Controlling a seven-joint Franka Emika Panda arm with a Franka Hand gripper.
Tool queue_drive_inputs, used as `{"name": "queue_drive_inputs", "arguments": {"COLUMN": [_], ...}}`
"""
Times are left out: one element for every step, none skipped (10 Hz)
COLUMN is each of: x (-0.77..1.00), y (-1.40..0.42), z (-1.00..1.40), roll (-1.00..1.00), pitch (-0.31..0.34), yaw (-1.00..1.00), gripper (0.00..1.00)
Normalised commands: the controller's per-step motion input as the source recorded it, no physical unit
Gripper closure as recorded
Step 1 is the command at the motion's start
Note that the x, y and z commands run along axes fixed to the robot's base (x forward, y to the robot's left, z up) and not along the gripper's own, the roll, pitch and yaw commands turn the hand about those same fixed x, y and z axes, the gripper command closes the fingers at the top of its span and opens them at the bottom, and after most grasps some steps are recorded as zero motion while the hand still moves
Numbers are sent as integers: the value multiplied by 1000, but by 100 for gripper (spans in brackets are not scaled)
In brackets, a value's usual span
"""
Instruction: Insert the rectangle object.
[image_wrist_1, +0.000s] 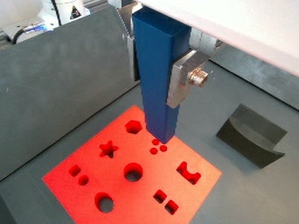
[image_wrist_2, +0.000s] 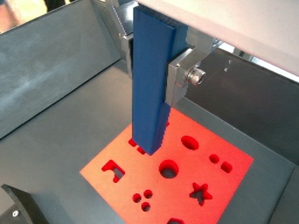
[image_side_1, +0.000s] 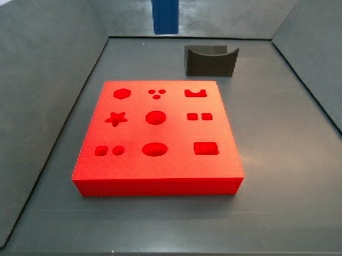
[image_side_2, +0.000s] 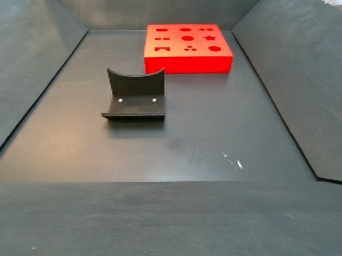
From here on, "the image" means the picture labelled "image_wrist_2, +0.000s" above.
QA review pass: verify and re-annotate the blue rectangular block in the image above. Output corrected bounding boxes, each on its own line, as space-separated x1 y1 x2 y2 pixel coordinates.
132 5 186 155

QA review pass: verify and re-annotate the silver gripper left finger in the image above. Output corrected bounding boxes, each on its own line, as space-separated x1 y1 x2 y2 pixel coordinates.
105 0 136 76

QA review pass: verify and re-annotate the red shape sorting board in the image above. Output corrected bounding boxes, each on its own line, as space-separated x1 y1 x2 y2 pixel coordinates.
80 109 253 224

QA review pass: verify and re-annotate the grey metal bin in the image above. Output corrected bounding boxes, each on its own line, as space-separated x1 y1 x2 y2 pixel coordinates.
0 0 299 224

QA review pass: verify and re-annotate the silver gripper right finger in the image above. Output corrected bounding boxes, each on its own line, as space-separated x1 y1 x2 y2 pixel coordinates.
164 29 221 107

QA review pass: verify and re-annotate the black corner bracket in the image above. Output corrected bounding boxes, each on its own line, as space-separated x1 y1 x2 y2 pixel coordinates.
0 184 49 224

